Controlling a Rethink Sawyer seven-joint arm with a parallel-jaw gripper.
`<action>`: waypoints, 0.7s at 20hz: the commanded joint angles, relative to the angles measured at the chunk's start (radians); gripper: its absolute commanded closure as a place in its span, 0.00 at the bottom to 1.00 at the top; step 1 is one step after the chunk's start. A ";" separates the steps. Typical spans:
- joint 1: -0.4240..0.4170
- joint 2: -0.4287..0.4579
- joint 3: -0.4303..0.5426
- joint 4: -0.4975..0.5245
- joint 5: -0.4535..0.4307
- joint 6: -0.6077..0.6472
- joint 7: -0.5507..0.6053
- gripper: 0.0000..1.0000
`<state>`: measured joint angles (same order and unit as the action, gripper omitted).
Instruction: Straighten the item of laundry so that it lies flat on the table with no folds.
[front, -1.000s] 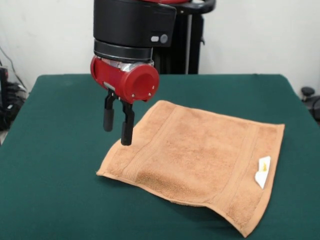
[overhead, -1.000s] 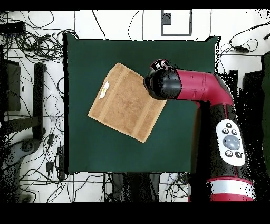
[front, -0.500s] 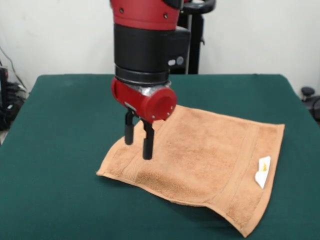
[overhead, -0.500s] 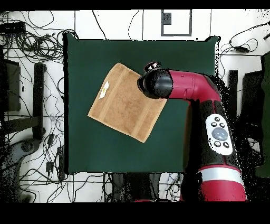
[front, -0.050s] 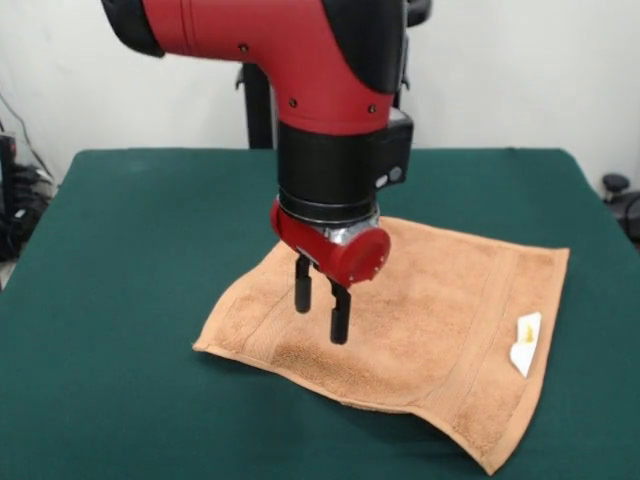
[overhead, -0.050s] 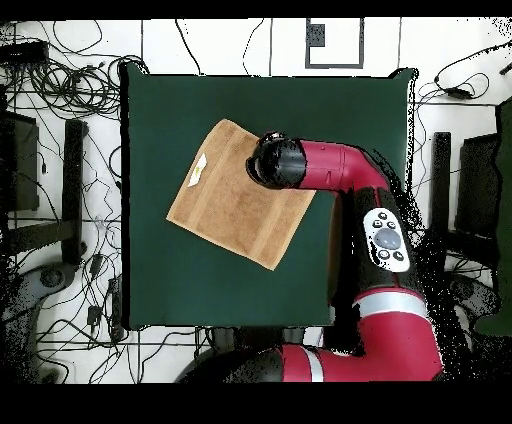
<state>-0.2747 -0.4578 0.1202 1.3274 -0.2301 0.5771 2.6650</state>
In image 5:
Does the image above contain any tan terry towel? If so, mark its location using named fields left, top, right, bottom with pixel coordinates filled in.
left=192, top=215, right=571, bottom=477

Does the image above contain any dark wheeled stand foot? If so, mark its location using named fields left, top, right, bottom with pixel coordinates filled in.
left=601, top=172, right=640, bottom=251

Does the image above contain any dark green table cloth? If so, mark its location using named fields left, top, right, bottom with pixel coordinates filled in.
left=0, top=147, right=640, bottom=480

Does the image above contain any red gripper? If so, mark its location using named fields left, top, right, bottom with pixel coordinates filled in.
left=270, top=198, right=392, bottom=346

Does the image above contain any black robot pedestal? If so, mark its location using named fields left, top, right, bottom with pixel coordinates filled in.
left=234, top=0, right=434, bottom=150

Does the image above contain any black equipment pile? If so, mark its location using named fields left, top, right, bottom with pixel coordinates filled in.
left=0, top=132, right=59, bottom=264

